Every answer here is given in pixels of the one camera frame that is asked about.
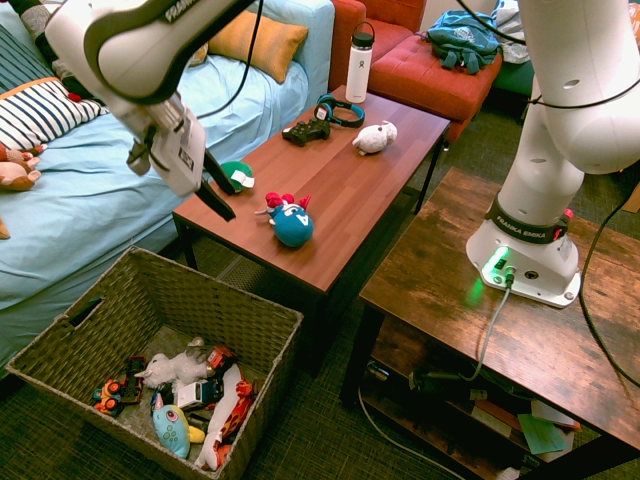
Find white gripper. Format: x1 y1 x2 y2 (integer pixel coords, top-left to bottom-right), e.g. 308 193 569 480
112 93 238 223

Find green plush toy white label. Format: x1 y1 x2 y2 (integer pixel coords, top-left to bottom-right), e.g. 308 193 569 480
218 160 256 195

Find Captain America plush toy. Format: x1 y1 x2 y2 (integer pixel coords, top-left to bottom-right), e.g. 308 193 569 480
254 191 315 249

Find grey woven wicker basket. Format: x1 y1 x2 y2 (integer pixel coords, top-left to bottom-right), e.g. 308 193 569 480
4 245 305 480

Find white round plush toy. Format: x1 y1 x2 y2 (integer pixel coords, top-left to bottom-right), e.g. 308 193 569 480
351 120 399 157

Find white unicorn plush toy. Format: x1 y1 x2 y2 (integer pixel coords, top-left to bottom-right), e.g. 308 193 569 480
133 349 211 390

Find brown pink plush toy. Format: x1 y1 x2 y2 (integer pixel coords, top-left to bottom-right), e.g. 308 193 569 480
0 143 44 193

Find white blue toy truck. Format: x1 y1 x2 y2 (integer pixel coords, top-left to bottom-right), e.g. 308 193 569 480
174 377 225 409

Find red black toy car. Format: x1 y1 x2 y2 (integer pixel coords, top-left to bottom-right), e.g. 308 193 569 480
119 355 149 404

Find orange green monster toy car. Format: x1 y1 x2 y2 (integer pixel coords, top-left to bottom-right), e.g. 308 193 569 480
92 377 127 417

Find black game controller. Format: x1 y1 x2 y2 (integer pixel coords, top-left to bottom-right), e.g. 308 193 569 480
281 117 332 148

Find reddish wooden coffee table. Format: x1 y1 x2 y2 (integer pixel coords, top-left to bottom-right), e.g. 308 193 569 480
172 84 451 377

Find light blue sofa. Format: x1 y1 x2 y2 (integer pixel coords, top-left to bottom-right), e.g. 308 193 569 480
0 0 336 364

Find teal black headphones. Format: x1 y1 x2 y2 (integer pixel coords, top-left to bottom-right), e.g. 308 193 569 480
313 93 367 129

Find orange yellow cushion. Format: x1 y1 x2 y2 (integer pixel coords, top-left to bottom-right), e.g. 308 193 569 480
207 9 310 84

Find white insulated water bottle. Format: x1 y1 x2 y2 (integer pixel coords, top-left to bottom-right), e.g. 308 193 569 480
344 21 377 105

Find navy white striped pillow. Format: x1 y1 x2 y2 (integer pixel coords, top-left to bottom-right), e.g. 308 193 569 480
0 77 109 152

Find white plush with orange flames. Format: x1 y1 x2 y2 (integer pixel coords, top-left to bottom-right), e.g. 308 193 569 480
193 363 255 472

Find dark teal striped cushion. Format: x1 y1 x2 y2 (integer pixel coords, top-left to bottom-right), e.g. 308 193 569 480
0 23 57 95

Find red tufted sofa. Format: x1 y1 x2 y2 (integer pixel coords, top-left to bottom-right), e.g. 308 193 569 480
328 0 504 145

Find teal yellow fish plush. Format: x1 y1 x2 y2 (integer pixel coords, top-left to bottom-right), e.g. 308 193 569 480
150 403 207 460

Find rustic brown wooden table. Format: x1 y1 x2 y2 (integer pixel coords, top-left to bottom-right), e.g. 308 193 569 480
339 167 640 480

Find teal clothes pile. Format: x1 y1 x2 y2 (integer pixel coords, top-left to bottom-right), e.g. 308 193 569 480
426 9 502 77

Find black power adapter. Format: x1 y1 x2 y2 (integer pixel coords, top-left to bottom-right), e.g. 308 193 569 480
407 369 489 402

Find teal envelope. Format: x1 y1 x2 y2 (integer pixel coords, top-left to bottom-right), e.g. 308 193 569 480
516 412 569 457

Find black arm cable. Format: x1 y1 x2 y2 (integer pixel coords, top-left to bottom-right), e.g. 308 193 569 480
196 0 265 122

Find white floor cable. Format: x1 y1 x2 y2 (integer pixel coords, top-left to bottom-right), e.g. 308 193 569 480
356 387 467 480

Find grey base cable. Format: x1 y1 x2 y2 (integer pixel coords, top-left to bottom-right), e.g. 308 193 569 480
459 269 517 384

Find thick black cable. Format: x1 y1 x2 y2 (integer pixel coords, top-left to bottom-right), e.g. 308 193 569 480
578 184 640 390

